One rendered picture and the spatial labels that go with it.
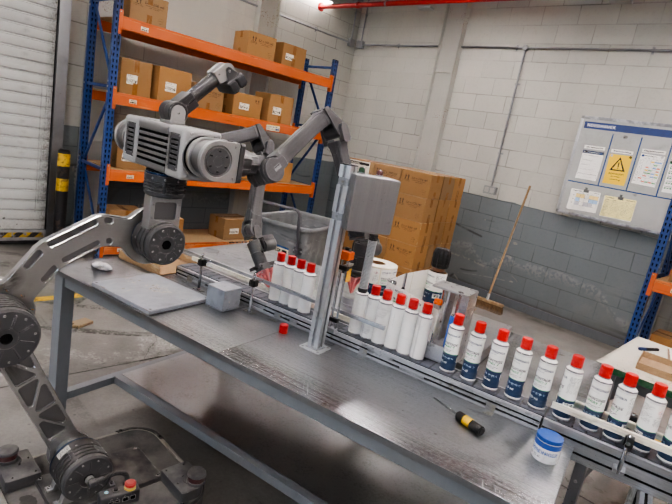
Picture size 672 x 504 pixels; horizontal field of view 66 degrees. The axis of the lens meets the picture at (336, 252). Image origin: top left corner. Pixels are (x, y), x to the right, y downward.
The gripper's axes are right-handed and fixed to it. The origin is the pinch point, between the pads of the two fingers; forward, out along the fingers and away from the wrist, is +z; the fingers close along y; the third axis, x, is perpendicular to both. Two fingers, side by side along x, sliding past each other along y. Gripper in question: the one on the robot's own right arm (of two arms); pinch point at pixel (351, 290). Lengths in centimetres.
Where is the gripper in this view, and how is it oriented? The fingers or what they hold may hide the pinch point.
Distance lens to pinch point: 201.2
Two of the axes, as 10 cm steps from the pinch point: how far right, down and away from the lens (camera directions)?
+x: -5.4, 0.8, -8.4
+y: -8.2, -2.8, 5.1
